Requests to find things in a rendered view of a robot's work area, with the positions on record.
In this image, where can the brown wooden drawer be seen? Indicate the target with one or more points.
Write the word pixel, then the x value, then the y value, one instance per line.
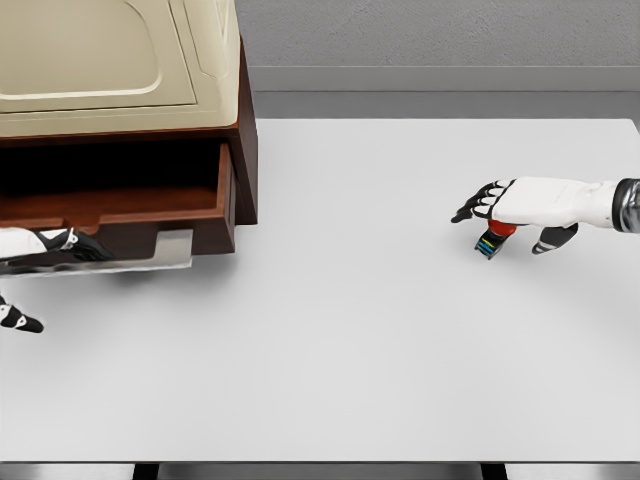
pixel 125 227

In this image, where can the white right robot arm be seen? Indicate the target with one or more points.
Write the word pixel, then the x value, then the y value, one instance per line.
pixel 607 205

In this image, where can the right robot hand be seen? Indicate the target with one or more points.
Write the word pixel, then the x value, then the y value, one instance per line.
pixel 530 202

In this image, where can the red button switch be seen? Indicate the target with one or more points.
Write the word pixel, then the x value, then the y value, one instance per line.
pixel 495 240

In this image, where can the brown cabinet with beige top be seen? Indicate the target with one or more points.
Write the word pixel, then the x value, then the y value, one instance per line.
pixel 100 60

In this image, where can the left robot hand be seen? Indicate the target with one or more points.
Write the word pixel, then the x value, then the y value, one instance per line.
pixel 20 242

